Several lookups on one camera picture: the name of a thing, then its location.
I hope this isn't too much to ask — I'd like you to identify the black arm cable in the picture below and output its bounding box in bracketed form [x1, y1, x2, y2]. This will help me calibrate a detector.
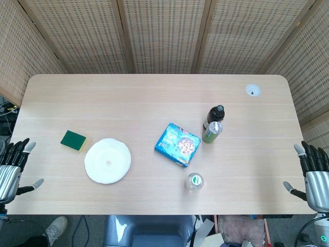
[0, 217, 48, 236]
[294, 217, 319, 246]

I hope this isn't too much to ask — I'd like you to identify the blue cookie box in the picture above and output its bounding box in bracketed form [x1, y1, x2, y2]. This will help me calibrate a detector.
[154, 122, 202, 169]

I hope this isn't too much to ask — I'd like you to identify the green drink can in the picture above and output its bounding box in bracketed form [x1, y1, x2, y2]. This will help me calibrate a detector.
[202, 121, 223, 144]

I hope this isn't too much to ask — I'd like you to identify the tangled cables and equipment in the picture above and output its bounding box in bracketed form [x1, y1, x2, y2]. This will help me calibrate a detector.
[0, 96, 21, 138]

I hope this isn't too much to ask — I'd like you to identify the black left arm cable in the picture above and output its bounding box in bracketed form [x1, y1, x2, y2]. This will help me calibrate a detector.
[0, 217, 48, 236]

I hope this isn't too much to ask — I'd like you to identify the woven rattan screen panel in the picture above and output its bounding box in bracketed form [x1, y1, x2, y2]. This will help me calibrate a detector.
[191, 0, 321, 75]
[117, 0, 213, 75]
[258, 0, 329, 152]
[17, 0, 133, 75]
[0, 0, 68, 108]

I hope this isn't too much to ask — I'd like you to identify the beige cardboard piece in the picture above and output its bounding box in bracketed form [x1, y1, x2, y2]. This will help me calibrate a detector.
[194, 232, 226, 247]

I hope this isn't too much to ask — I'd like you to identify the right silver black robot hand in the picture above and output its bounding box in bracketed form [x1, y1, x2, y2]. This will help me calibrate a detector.
[283, 140, 329, 213]

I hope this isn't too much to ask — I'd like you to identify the white cable grommet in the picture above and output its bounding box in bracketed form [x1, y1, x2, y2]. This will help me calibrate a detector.
[245, 84, 262, 97]

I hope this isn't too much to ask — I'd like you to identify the dark brown glass bottle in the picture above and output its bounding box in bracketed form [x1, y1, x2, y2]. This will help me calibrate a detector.
[202, 104, 226, 131]

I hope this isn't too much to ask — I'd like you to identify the clear plastic water bottle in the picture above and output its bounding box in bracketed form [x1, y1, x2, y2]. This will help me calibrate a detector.
[185, 173, 205, 191]

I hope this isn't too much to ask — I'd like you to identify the blue floor cable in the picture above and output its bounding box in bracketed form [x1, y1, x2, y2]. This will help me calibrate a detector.
[71, 215, 87, 244]

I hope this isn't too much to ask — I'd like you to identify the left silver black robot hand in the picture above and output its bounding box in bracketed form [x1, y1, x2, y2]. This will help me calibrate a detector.
[0, 138, 44, 205]

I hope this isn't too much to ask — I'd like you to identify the white power strip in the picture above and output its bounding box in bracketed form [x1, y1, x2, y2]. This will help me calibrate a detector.
[192, 215, 204, 230]

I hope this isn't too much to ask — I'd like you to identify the white round plate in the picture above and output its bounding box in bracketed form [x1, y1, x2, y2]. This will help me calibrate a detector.
[84, 138, 132, 185]

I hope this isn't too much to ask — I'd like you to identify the white sneaker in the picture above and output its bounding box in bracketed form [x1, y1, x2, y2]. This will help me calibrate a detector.
[42, 216, 68, 246]

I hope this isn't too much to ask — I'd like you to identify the pink fabric bag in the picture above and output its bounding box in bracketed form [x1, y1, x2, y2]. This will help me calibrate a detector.
[218, 215, 267, 244]

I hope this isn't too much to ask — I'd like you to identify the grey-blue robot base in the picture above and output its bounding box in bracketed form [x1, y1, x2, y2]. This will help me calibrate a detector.
[102, 215, 196, 247]

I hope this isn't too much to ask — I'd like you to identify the black trouser leg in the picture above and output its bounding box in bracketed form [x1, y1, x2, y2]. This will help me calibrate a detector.
[12, 234, 50, 247]

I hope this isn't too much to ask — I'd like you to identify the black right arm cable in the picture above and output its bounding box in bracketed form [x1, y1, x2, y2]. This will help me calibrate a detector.
[294, 217, 319, 246]

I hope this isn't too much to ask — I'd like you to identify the green yellow sponge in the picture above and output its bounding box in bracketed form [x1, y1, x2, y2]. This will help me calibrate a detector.
[60, 130, 87, 153]

